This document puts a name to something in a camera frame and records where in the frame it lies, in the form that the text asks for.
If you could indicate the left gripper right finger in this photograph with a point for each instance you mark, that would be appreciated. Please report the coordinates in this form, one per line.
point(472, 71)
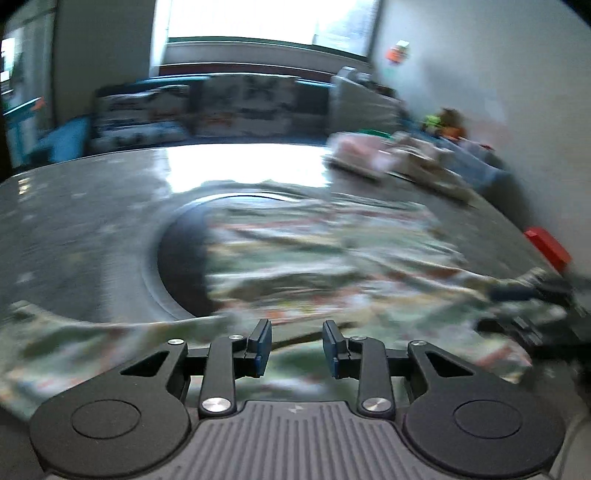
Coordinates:
point(455, 415)

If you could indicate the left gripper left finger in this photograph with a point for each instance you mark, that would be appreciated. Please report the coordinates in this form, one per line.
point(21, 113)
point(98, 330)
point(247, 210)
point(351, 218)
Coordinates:
point(125, 421)

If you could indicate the floral green children's shirt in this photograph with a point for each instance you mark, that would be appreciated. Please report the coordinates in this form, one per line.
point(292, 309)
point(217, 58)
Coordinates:
point(382, 268)

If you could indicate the red plastic stool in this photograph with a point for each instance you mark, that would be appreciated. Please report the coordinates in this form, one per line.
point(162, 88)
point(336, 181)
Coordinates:
point(552, 250)

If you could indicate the black round induction cooktop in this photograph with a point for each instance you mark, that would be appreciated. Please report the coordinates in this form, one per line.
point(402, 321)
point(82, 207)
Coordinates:
point(181, 260)

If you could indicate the clear plastic storage box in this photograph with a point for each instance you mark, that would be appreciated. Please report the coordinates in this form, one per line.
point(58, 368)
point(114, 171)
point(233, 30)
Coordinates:
point(478, 166)

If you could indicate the cream folded garment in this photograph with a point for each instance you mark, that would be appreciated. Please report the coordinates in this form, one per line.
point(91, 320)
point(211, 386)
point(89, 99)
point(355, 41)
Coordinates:
point(423, 163)

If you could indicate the teddy bear plush toy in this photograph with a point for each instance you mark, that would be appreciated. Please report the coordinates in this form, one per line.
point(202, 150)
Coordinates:
point(447, 123)

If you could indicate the pink tissue pack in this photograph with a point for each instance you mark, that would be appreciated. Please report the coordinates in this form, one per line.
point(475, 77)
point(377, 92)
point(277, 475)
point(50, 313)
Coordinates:
point(361, 154)

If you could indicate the butterfly cushion left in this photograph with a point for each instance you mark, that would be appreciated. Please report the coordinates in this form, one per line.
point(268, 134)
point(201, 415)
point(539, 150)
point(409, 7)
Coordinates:
point(138, 117)

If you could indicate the butterfly cushion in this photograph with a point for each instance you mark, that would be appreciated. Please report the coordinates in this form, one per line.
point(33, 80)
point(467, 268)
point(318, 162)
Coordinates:
point(246, 105)
point(138, 117)

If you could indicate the blue sofa bench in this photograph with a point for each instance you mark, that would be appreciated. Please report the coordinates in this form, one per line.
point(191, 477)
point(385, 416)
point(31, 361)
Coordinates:
point(88, 134)

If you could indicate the grey plain cushion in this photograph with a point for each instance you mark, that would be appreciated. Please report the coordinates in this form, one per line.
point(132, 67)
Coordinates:
point(354, 107)

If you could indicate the butterfly cushion middle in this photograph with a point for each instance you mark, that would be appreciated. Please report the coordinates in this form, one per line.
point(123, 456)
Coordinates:
point(246, 105)

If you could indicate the colourful pinwheel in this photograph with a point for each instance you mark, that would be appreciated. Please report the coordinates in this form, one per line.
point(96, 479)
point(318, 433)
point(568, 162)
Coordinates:
point(399, 53)

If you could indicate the green framed window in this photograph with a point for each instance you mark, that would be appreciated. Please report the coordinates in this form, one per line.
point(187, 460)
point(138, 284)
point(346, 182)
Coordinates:
point(344, 26)

